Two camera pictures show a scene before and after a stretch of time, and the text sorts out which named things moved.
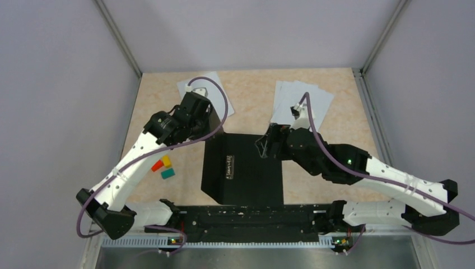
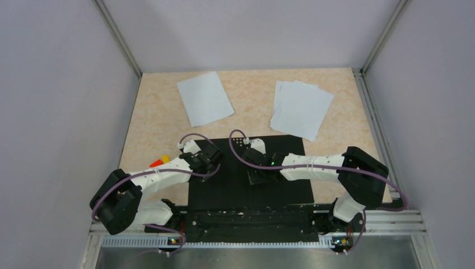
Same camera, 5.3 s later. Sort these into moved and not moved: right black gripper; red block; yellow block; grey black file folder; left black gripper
Moved: left black gripper; right black gripper; grey black file folder
Not moved: red block; yellow block
